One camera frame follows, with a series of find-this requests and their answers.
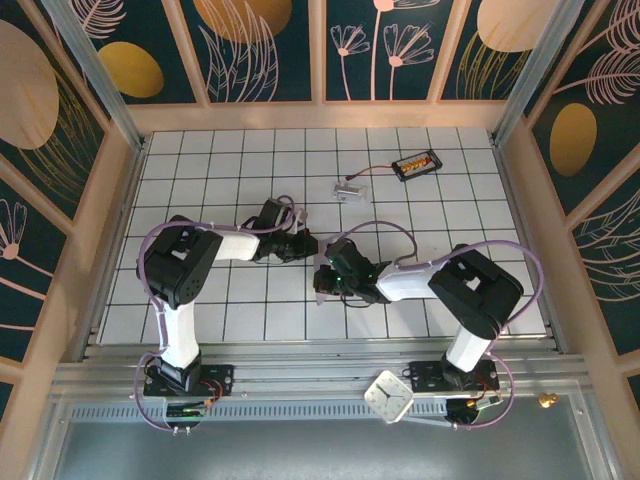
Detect black board with yellow connectors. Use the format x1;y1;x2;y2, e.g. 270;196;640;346
391;149;442;183

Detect left base controller board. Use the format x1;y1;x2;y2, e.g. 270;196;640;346
164;397;211;421

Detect aluminium table frame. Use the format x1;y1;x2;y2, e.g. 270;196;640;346
49;132;591;401

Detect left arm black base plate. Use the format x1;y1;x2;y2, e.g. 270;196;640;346
143;364;235;399

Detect clear plastic metal part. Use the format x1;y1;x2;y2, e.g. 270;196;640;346
329;180;372;205

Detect aluminium corner post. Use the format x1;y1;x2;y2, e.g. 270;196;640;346
39;0;147;152
491;0;587;147

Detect right base controller board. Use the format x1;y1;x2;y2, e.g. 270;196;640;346
446;394;505;426

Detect slotted grey cable duct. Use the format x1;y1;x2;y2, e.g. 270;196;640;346
67;399;451;425

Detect base controller board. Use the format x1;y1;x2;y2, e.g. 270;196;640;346
164;397;211;421
446;394;505;426

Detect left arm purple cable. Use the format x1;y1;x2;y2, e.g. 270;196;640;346
130;194;306;434

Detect red wire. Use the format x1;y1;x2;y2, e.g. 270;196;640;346
346;164;396;182

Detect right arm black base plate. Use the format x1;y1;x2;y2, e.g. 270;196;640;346
408;360;500;394

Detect white square clock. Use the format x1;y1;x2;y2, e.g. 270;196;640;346
363;369;416;425

